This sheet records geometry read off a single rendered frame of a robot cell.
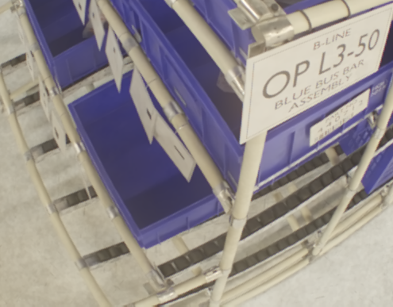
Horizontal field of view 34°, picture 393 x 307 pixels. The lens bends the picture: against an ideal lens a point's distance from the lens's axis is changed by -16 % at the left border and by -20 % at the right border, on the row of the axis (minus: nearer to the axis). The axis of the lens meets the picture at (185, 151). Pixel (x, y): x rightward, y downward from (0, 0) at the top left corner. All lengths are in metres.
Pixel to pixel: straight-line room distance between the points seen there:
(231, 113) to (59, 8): 0.82
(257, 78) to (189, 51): 0.62
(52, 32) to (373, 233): 1.40
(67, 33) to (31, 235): 0.85
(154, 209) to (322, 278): 0.94
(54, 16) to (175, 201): 0.69
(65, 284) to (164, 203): 0.83
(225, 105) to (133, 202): 0.39
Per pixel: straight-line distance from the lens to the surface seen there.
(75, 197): 2.04
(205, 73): 1.47
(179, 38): 1.52
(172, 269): 1.66
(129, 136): 1.78
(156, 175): 1.74
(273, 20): 0.85
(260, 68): 0.87
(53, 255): 2.47
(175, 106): 1.45
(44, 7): 2.08
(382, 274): 2.53
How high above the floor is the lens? 2.31
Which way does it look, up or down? 64 degrees down
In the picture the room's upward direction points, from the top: 2 degrees clockwise
